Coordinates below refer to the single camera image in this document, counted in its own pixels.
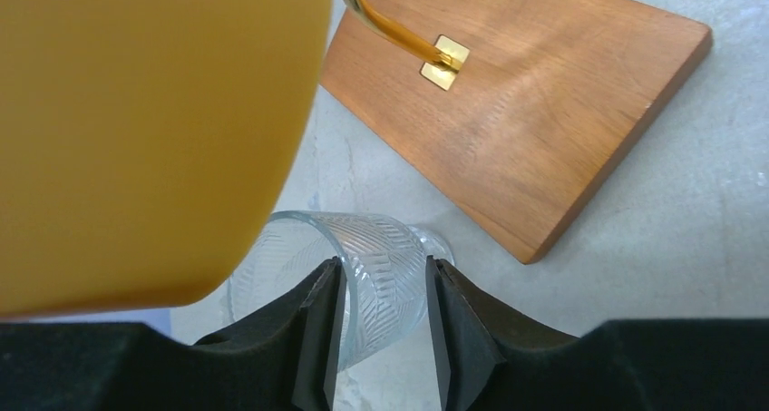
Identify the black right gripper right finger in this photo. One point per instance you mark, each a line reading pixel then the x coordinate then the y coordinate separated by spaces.
pixel 490 356

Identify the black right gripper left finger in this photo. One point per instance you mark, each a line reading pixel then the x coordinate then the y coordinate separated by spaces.
pixel 283 356

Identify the clear wine glass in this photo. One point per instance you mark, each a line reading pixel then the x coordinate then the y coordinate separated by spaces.
pixel 383 258

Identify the yellow wine glass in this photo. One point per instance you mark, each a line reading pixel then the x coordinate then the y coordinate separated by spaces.
pixel 144 143

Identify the wooden base board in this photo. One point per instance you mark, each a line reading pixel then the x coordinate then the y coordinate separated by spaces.
pixel 552 97

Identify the gold scroll glass tree stand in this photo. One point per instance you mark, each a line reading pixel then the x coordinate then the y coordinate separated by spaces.
pixel 442 60

